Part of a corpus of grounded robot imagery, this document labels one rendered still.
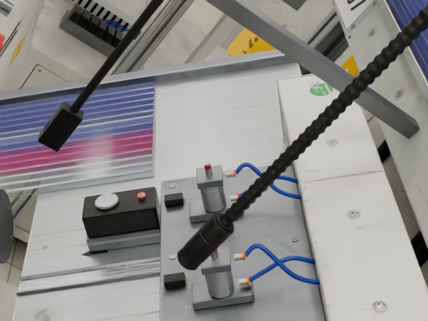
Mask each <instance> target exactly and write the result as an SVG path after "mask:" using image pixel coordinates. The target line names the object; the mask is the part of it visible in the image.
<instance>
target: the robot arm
mask: <svg viewBox="0 0 428 321"><path fill-rule="evenodd" d="M12 244H13V215H12V209H11V203H10V199H9V197H8V195H7V193H6V191H5V190H3V189H0V264H4V263H6V262H7V261H8V259H9V258H10V254H11V249H12Z"/></svg>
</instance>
